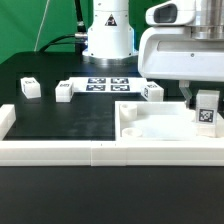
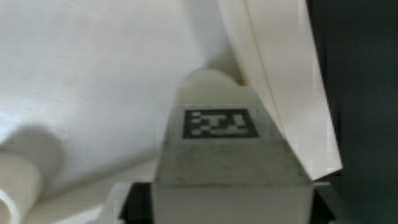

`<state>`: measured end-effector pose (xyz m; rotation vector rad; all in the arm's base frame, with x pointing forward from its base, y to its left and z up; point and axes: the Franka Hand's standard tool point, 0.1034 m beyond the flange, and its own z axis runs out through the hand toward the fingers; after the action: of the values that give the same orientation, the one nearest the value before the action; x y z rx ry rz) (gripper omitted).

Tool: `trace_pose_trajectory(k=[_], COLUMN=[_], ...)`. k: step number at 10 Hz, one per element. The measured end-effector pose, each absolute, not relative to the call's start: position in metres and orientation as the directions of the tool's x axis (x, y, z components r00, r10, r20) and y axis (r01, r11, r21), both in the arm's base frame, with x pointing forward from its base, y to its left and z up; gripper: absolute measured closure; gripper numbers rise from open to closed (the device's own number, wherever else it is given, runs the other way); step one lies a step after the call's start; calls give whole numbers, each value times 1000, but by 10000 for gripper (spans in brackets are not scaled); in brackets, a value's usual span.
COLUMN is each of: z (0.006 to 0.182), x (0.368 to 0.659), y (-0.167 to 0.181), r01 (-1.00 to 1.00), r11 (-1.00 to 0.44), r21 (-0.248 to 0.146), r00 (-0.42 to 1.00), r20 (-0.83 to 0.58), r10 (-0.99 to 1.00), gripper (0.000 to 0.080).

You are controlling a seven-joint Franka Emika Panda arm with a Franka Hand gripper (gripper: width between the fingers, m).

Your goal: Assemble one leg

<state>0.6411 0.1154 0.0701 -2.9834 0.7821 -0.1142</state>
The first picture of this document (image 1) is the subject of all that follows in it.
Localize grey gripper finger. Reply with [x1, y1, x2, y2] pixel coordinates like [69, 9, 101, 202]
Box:
[179, 80, 192, 107]

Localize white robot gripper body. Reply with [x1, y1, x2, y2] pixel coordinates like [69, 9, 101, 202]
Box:
[138, 0, 224, 82]

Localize white square table top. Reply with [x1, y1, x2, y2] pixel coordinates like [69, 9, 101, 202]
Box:
[115, 101, 224, 141]

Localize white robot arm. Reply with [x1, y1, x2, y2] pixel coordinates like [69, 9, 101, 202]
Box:
[83, 0, 224, 99]

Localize white sheet of tags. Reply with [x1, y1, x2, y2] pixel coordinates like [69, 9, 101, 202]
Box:
[69, 77, 146, 93]

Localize white U-shaped obstacle fence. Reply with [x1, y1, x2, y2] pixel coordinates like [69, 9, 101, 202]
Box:
[0, 104, 224, 166]

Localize black cables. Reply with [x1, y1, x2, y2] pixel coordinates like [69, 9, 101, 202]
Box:
[39, 0, 90, 53]

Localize white cable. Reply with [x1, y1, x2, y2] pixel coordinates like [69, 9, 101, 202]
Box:
[34, 0, 51, 53]

